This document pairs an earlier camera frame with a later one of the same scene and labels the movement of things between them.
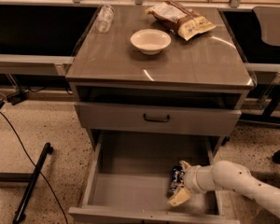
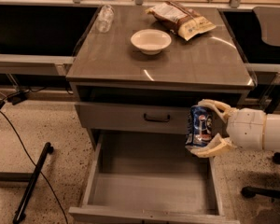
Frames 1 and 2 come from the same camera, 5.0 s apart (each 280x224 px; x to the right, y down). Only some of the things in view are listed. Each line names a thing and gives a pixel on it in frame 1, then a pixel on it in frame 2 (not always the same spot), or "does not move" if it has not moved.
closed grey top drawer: [109, 119] does not move
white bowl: [150, 41] does not move
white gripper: [192, 178] → [246, 129]
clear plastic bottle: [105, 19] does not move
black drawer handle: [154, 119] does not move
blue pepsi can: [177, 179] → [200, 125]
